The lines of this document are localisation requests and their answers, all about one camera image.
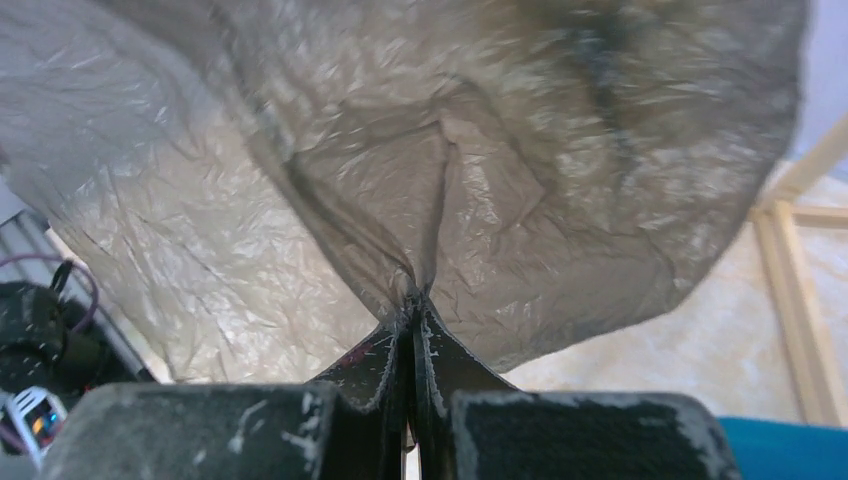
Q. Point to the dark translucent trash bag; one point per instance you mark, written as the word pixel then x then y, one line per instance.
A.
pixel 257 185

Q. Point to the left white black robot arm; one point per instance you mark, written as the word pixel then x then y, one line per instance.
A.
pixel 51 343

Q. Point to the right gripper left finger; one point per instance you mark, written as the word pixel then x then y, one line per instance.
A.
pixel 347 423

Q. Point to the blue t-shirt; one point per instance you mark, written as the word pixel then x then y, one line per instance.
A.
pixel 769 450

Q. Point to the wooden clothes rack stand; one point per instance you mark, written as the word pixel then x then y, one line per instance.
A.
pixel 811 356

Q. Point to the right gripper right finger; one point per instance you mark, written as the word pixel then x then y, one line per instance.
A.
pixel 472 424

